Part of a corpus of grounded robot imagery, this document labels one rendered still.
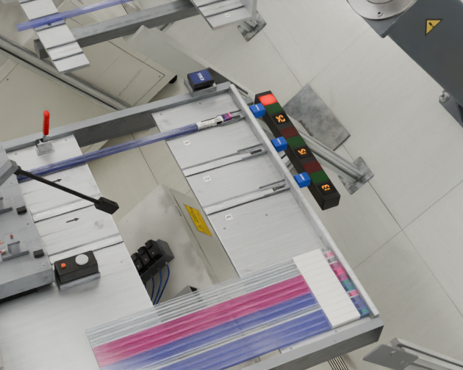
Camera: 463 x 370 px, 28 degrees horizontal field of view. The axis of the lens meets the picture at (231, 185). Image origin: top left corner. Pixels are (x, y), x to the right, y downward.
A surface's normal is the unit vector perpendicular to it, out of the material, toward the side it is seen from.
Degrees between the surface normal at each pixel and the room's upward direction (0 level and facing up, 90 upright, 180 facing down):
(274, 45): 0
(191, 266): 0
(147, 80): 90
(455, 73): 90
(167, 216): 0
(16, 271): 42
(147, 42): 90
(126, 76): 90
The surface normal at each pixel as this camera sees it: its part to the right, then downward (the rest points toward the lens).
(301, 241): 0.07, -0.64
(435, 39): 0.46, 0.68
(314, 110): -0.56, -0.28
